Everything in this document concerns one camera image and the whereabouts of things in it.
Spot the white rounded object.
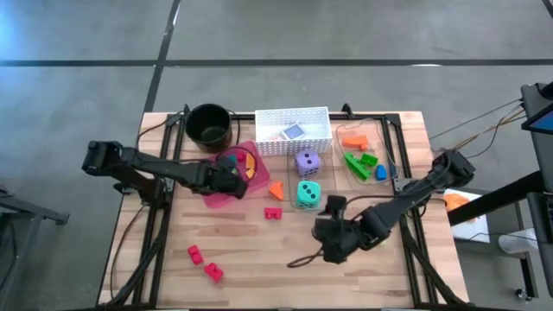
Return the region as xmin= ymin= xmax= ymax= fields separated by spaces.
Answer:
xmin=497 ymin=228 xmax=539 ymax=255

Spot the brown cable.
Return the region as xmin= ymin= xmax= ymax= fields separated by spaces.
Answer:
xmin=110 ymin=205 xmax=146 ymax=300

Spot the purple foam die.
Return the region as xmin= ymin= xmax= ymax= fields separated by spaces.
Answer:
xmin=294 ymin=149 xmax=321 ymax=178

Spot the white perforated metal basket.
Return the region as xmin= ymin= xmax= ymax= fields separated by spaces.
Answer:
xmin=254 ymin=105 xmax=334 ymax=157

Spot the orange wedge block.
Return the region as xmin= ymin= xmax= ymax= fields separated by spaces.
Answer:
xmin=267 ymin=180 xmax=285 ymax=202

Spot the blue laptop screen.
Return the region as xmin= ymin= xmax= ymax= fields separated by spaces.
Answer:
xmin=521 ymin=103 xmax=553 ymax=135

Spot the clear plastic bin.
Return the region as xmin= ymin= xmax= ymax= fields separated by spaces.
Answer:
xmin=334 ymin=118 xmax=401 ymax=187
xmin=287 ymin=149 xmax=340 ymax=213

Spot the grey computer cart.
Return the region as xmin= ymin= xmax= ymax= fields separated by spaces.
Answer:
xmin=520 ymin=81 xmax=553 ymax=256

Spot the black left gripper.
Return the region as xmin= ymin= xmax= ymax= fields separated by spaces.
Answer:
xmin=192 ymin=155 xmax=248 ymax=200

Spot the large orange slope block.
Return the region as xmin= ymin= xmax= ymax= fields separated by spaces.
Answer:
xmin=340 ymin=134 xmax=370 ymax=152

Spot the pink translucent plastic tray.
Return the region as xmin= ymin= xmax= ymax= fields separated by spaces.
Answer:
xmin=200 ymin=140 xmax=271 ymax=210

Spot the black round bucket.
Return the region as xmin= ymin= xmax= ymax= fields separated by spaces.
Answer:
xmin=185 ymin=103 xmax=233 ymax=153

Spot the black floor cable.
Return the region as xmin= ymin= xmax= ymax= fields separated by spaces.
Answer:
xmin=429 ymin=98 xmax=523 ymax=142

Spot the teal foam die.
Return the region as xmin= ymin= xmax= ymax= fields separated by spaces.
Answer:
xmin=295 ymin=180 xmax=323 ymax=211

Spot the orange object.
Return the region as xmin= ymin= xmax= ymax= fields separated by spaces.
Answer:
xmin=444 ymin=193 xmax=471 ymax=213

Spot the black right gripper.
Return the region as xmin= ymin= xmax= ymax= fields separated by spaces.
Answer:
xmin=313 ymin=194 xmax=377 ymax=264

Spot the long green toy block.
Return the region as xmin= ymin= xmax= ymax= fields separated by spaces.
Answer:
xmin=343 ymin=151 xmax=372 ymax=181

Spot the black diagonal beam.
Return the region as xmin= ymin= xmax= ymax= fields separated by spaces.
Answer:
xmin=447 ymin=170 xmax=546 ymax=228

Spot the yellow floor cable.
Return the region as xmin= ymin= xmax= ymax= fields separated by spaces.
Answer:
xmin=434 ymin=105 xmax=526 ymax=153

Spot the grey metal stand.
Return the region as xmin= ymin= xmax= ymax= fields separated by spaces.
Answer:
xmin=0 ymin=185 xmax=70 ymax=311

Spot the white paper sheet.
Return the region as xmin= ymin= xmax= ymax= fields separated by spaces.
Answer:
xmin=442 ymin=188 xmax=492 ymax=244

